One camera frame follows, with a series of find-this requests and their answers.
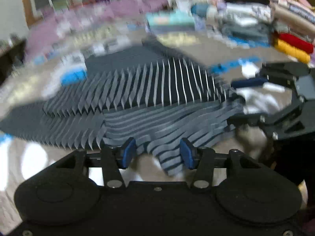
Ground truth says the teal folded children top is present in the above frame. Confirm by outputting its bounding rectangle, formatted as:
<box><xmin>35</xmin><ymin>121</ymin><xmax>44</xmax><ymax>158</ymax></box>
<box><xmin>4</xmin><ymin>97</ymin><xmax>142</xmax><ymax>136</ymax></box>
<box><xmin>145</xmin><ymin>11</ymin><xmax>195</xmax><ymax>34</ymax></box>

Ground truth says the brown Mickey Mouse blanket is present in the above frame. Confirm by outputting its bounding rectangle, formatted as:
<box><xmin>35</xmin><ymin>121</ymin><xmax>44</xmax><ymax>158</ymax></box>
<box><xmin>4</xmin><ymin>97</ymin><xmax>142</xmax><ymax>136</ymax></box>
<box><xmin>1</xmin><ymin>34</ymin><xmax>289</xmax><ymax>233</ymax></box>

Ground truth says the dark wooden side desk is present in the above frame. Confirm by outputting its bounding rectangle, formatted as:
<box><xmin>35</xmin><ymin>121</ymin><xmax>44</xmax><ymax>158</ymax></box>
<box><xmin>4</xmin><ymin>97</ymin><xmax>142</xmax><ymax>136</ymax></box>
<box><xmin>1</xmin><ymin>38</ymin><xmax>26</xmax><ymax>85</ymax></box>

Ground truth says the purple floral duvet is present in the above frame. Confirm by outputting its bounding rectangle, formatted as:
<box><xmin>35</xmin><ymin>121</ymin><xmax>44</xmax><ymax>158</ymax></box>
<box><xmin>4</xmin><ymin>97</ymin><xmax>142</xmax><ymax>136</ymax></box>
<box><xmin>24</xmin><ymin>0</ymin><xmax>168</xmax><ymax>62</ymax></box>

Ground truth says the white folded clothes stack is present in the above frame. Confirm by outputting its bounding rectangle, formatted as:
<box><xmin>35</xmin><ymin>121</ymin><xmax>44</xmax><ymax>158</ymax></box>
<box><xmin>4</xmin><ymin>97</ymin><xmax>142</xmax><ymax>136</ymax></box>
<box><xmin>206</xmin><ymin>3</ymin><xmax>272</xmax><ymax>23</ymax></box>

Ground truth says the grey folded clothes stack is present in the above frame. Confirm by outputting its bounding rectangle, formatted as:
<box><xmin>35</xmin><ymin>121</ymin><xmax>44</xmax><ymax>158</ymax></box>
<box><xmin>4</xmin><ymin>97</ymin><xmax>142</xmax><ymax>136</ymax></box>
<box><xmin>218</xmin><ymin>20</ymin><xmax>273</xmax><ymax>44</ymax></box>

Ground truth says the black white striped garment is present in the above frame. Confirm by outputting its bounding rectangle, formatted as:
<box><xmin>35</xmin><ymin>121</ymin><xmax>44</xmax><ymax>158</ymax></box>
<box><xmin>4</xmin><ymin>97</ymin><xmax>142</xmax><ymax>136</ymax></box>
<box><xmin>1</xmin><ymin>40</ymin><xmax>245</xmax><ymax>176</ymax></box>

